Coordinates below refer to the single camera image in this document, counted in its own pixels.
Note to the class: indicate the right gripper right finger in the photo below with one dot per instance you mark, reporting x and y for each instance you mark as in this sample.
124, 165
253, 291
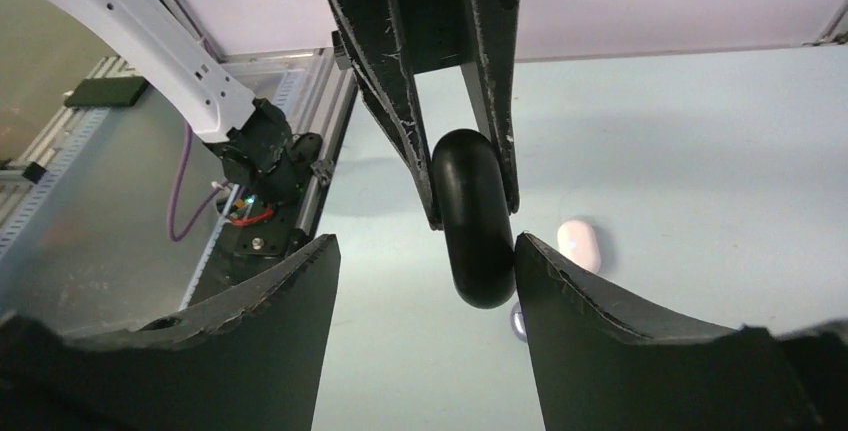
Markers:
605, 358

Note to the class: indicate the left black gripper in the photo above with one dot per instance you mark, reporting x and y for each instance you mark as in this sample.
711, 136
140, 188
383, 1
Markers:
388, 41

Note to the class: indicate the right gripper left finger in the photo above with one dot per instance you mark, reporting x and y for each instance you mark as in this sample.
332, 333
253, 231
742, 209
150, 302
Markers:
249, 358

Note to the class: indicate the white earbud charging case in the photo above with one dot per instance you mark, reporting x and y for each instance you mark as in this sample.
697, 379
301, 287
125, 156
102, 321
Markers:
577, 241

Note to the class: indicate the black earbud charging case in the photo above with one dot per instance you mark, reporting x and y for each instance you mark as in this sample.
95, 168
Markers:
470, 194

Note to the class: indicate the purple earbud charging case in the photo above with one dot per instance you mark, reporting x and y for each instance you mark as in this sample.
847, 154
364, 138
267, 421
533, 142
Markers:
517, 322

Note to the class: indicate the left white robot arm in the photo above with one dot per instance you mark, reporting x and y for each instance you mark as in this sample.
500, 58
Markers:
241, 129

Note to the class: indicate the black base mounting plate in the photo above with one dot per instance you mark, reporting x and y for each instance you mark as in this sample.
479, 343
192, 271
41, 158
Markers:
235, 253

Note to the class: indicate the left controller circuit board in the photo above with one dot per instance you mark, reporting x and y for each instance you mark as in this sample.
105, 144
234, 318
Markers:
244, 211

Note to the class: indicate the grey slotted cable duct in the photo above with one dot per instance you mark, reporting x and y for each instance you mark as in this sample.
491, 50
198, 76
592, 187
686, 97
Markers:
55, 149

